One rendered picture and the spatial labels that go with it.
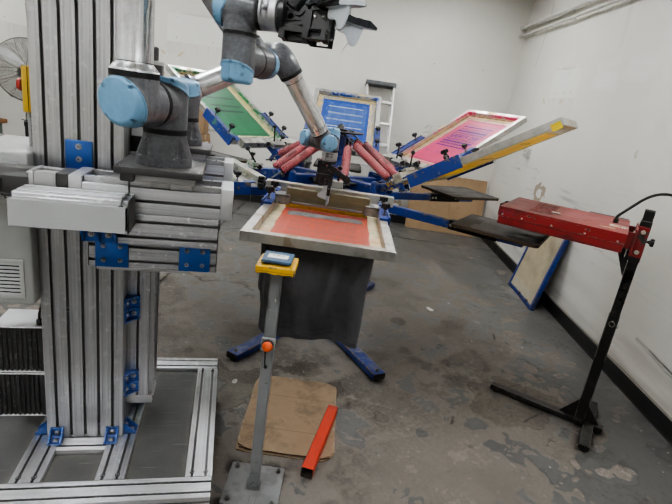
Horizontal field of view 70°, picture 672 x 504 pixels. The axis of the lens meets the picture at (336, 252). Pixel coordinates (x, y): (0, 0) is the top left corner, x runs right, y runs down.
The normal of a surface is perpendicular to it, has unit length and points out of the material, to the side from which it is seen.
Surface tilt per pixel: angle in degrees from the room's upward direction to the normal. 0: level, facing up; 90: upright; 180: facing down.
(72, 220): 90
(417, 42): 90
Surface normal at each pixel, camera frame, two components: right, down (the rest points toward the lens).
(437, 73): -0.04, 0.30
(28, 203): 0.20, 0.33
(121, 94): -0.26, 0.39
